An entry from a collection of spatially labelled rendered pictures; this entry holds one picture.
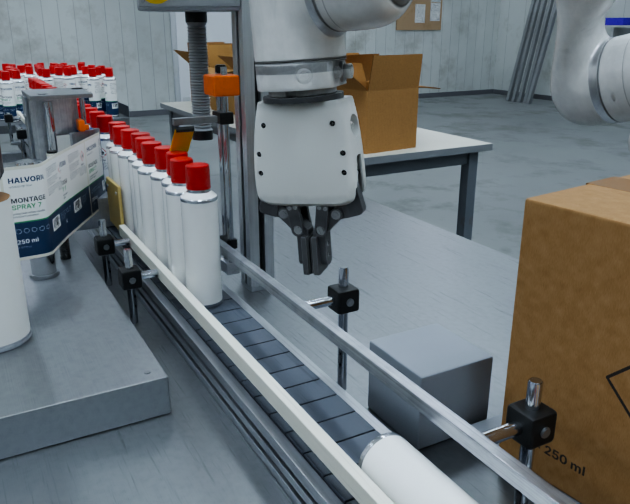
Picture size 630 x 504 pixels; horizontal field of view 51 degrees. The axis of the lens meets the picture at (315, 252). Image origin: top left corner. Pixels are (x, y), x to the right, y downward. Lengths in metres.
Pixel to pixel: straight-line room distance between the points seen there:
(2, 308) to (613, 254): 0.69
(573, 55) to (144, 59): 9.19
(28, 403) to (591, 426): 0.57
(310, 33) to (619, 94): 0.53
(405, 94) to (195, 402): 2.06
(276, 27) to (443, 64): 11.99
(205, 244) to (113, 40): 9.02
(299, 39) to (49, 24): 9.20
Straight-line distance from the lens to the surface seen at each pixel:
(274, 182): 0.63
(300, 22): 0.58
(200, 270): 0.94
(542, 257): 0.62
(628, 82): 0.99
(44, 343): 0.92
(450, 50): 12.64
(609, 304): 0.60
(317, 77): 0.59
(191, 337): 0.89
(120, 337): 0.91
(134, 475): 0.74
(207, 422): 0.80
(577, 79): 1.02
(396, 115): 2.71
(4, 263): 0.88
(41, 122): 1.38
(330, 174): 0.61
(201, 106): 1.17
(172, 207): 0.97
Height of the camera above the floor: 1.27
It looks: 19 degrees down
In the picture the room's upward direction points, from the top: straight up
